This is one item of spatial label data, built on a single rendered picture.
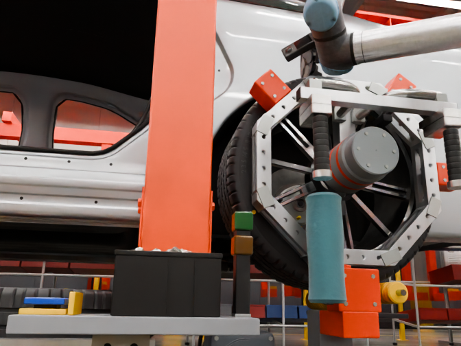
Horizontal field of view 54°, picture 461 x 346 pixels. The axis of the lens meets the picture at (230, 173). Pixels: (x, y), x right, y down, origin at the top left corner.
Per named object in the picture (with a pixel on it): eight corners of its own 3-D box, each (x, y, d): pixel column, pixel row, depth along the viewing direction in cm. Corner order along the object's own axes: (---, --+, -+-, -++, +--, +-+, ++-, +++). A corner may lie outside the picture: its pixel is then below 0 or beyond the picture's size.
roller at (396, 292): (362, 303, 146) (361, 285, 148) (414, 304, 118) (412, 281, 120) (345, 303, 145) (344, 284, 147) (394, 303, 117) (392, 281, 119)
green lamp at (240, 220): (249, 233, 98) (249, 215, 99) (253, 231, 94) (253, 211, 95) (230, 232, 97) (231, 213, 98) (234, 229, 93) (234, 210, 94)
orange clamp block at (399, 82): (391, 116, 143) (404, 96, 146) (405, 106, 136) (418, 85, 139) (373, 102, 143) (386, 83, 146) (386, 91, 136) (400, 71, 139)
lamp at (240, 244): (249, 257, 96) (249, 237, 97) (253, 255, 92) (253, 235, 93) (230, 256, 95) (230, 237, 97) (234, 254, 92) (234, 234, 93)
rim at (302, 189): (280, 292, 146) (403, 229, 160) (304, 290, 124) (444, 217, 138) (215, 153, 154) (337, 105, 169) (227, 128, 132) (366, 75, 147)
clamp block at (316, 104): (317, 128, 114) (317, 108, 115) (333, 114, 105) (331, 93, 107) (298, 126, 113) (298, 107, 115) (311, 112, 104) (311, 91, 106)
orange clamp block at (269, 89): (284, 101, 137) (263, 79, 138) (292, 89, 130) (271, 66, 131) (268, 114, 135) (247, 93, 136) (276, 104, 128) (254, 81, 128)
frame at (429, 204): (434, 270, 131) (416, 96, 146) (449, 268, 124) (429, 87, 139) (250, 263, 121) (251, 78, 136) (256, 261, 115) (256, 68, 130)
